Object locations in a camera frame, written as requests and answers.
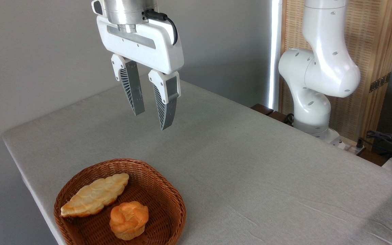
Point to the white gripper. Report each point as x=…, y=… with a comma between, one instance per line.
x=148, y=47

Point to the round orange bread roll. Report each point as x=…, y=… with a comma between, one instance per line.
x=128, y=219

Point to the long leaf-shaped bread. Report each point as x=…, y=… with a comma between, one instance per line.
x=94, y=195

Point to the dark brown wooden block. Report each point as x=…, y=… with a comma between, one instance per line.
x=262, y=109
x=279, y=117

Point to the brown wicker basket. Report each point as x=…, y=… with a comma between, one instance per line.
x=155, y=204

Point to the grey tablecloth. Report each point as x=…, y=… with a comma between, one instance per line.
x=250, y=170

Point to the white vertical light strip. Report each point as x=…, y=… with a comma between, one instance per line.
x=275, y=51

